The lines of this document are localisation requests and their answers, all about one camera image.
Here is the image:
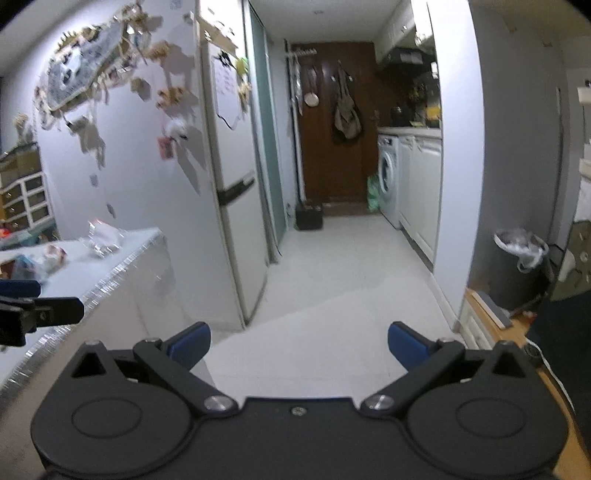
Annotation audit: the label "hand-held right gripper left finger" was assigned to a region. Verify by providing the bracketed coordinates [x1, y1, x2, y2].
[62, 322, 240, 420]

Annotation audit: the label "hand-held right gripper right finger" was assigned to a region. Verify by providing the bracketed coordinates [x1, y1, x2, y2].
[359, 322, 539, 420]

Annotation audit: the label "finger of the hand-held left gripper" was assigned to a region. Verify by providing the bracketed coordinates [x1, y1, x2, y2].
[0, 296, 85, 329]
[0, 279, 42, 299]

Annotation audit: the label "pink plush toy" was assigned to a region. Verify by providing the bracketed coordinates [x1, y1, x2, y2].
[43, 244, 68, 269]

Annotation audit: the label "clear plastic bag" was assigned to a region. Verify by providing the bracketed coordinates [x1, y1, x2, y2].
[76, 220, 126, 260]

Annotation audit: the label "grey trash bin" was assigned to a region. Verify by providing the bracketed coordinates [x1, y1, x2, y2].
[488, 228, 553, 313]

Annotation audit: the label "silver foil covered table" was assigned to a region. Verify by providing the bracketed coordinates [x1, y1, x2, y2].
[0, 226, 218, 393]

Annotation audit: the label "white drawer cabinet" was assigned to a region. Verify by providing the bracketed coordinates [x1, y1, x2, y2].
[0, 170, 52, 232]

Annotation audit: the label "grey flat board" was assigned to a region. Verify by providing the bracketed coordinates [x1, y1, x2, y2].
[475, 290, 513, 330]

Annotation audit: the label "white refrigerator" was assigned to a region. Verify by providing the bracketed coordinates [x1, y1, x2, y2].
[198, 0, 269, 331]

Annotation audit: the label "cardboard box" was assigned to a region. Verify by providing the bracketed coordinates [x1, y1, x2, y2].
[0, 143, 42, 179]

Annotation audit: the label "white kitchen base cabinets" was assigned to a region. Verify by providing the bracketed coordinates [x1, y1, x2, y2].
[397, 131, 443, 273]

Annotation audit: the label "white bin liner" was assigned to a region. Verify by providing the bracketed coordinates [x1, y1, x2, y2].
[492, 228, 550, 273]

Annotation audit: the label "brown doormat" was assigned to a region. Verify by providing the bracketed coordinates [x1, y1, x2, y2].
[322, 200, 370, 218]

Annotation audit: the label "green plastic bag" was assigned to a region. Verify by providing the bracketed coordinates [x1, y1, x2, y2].
[366, 174, 384, 213]

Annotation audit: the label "black printed cloth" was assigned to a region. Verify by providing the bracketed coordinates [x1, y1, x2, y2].
[526, 220, 591, 366]

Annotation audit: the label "wooden top low cabinet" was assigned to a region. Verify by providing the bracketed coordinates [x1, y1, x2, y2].
[459, 286, 591, 480]

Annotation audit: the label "dried flowers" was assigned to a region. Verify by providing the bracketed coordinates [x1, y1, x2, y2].
[12, 113, 36, 144]

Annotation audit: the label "black box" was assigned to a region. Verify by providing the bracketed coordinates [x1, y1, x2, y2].
[295, 202, 324, 232]

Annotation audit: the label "white washing machine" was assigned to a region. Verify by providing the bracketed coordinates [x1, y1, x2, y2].
[377, 133, 402, 230]

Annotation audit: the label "brown wooden door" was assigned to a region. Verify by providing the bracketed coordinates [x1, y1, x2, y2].
[290, 41, 385, 218]

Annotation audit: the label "frosted glass sliding door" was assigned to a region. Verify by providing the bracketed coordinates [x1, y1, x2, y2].
[247, 0, 288, 265]

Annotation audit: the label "hanging khaki bag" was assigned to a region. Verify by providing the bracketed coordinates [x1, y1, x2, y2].
[332, 68, 363, 147]

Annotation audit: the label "black range hood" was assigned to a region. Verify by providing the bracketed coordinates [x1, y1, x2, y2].
[378, 48, 437, 70]

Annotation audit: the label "white upper cabinets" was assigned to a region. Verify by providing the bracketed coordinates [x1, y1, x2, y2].
[373, 0, 435, 64]

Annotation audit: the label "wall photo collage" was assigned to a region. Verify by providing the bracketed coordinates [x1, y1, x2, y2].
[34, 2, 154, 130]

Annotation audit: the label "white wall conduit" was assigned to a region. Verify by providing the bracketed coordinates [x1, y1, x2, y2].
[551, 87, 565, 241]

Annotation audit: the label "wooden wall hook rack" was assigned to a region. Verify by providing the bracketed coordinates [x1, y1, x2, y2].
[156, 86, 188, 110]

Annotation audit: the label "cream wall shelf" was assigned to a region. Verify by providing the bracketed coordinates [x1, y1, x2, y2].
[577, 82, 591, 177]

